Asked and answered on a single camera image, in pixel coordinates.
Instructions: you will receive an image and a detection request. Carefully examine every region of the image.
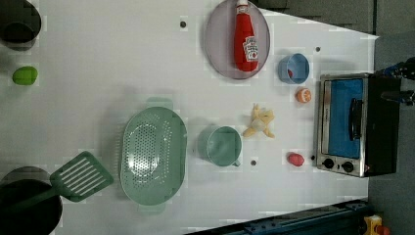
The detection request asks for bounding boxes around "black pot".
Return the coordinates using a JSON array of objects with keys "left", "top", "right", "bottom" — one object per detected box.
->
[{"left": 0, "top": 166, "right": 63, "bottom": 235}]

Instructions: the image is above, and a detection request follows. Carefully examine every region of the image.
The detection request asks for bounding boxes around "red toy strawberry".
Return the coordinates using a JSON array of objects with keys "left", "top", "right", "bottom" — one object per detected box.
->
[{"left": 288, "top": 153, "right": 304, "bottom": 167}]

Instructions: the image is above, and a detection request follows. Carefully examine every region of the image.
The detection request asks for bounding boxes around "green cup with handle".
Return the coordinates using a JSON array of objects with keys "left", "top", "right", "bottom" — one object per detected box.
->
[{"left": 197, "top": 125, "right": 243, "bottom": 166}]

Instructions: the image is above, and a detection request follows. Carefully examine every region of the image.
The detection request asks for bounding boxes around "green slotted spatula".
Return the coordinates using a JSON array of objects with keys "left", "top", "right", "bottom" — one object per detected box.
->
[{"left": 2, "top": 151, "right": 114, "bottom": 213}]

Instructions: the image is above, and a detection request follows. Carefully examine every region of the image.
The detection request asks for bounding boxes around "orange slice toy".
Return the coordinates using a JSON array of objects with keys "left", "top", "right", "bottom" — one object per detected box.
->
[{"left": 296, "top": 88, "right": 312, "bottom": 104}]

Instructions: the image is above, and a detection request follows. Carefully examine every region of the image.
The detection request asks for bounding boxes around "green oval colander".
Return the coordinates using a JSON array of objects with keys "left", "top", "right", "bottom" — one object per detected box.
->
[{"left": 119, "top": 97, "right": 187, "bottom": 214}]

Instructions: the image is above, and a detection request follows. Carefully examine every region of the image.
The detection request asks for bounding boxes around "green toy fruit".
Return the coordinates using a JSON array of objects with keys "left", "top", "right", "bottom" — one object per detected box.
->
[{"left": 12, "top": 66, "right": 38, "bottom": 85}]

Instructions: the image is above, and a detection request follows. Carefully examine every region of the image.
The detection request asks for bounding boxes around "yellow red clamp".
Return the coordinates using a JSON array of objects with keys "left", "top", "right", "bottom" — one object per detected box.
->
[{"left": 364, "top": 215, "right": 391, "bottom": 235}]

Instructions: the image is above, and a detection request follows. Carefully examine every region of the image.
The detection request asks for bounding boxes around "grey round plate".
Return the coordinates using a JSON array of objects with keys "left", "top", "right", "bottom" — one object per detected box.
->
[{"left": 204, "top": 0, "right": 270, "bottom": 79}]

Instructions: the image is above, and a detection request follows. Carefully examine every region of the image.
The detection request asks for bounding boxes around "red ketchup bottle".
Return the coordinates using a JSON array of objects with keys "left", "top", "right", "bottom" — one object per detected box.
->
[{"left": 234, "top": 0, "right": 258, "bottom": 72}]

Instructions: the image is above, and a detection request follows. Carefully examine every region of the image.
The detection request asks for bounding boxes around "silver black toaster oven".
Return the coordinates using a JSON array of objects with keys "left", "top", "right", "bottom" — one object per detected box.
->
[{"left": 316, "top": 73, "right": 401, "bottom": 177}]

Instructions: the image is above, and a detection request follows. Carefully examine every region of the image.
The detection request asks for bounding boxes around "blue small bowl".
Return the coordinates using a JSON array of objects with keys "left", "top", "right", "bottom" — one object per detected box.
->
[{"left": 278, "top": 53, "right": 310, "bottom": 84}]

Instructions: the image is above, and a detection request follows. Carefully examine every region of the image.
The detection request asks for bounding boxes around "black cup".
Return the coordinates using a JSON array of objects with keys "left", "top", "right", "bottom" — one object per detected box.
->
[{"left": 0, "top": 0, "right": 42, "bottom": 51}]

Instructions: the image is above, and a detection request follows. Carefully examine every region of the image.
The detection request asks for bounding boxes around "blue metal frame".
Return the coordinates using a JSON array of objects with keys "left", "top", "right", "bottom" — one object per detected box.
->
[{"left": 187, "top": 200, "right": 374, "bottom": 235}]

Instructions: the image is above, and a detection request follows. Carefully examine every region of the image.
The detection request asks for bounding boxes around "yellow peeled toy banana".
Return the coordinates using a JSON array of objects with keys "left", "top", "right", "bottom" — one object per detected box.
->
[{"left": 243, "top": 104, "right": 275, "bottom": 138}]

